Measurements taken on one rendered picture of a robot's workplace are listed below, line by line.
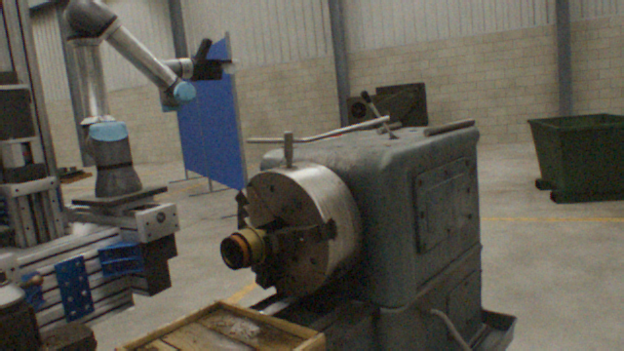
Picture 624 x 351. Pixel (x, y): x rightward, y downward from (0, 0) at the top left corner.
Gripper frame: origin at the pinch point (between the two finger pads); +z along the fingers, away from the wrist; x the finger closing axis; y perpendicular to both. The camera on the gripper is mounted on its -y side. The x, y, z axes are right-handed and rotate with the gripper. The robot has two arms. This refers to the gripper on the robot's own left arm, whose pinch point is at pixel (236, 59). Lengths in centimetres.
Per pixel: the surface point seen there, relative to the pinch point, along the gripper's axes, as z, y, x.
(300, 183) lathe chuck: -32, 25, 90
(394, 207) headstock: -13, 33, 99
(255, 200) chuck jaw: -37, 31, 78
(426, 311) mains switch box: -2, 64, 102
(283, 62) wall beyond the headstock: 579, 33, -859
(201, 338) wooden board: -57, 59, 83
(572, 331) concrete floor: 150, 148, 82
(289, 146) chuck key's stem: -30, 18, 82
